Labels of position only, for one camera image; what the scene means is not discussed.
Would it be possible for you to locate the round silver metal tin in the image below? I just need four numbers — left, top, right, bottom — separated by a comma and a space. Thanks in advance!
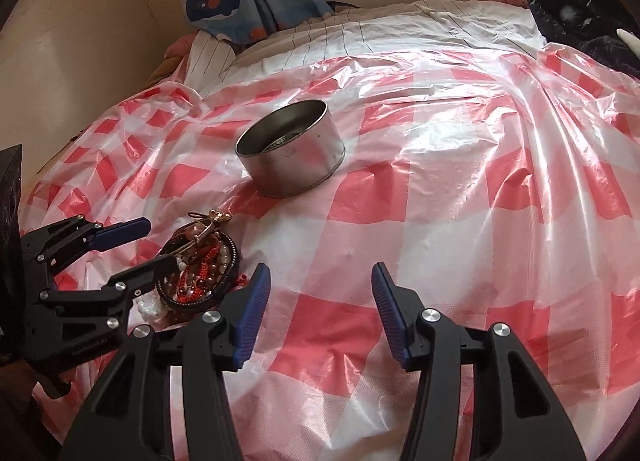
234, 99, 346, 199

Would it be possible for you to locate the red string bracelet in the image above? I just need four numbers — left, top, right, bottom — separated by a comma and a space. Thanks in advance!
174, 234, 249, 303

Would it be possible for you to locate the red white checkered plastic sheet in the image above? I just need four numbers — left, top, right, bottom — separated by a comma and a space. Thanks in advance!
21, 45, 639, 460

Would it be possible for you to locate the silver metal bangle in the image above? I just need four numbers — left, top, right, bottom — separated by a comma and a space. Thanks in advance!
169, 220, 221, 256

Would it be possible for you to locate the black plastic bag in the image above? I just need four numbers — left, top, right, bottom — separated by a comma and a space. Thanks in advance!
526, 0, 639, 77

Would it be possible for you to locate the white bead bracelet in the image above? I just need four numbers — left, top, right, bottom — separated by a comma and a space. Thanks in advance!
135, 290, 170, 325

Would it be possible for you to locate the striped white bed sheet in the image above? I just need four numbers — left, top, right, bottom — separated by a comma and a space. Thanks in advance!
218, 0, 546, 83

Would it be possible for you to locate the striped pillow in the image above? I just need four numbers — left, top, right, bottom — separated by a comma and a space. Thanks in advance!
184, 31, 236, 97

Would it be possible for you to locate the pale pink bead bracelet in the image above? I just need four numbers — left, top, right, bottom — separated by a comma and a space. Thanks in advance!
164, 242, 234, 294

